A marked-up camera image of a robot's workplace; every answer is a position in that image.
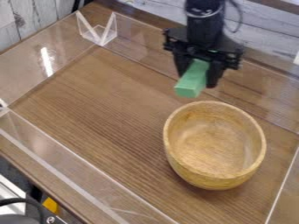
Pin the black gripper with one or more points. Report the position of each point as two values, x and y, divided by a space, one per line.
221 52

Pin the green rectangular block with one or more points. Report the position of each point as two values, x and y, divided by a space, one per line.
193 80

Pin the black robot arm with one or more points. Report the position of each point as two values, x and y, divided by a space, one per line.
205 22

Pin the brown wooden bowl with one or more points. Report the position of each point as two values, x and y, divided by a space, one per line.
215 144

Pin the yellow and black device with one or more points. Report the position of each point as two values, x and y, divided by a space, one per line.
51 206

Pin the clear acrylic corner bracket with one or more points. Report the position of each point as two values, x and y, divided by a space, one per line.
99 34

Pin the clear acrylic enclosure wall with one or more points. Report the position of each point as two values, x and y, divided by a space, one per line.
49 149

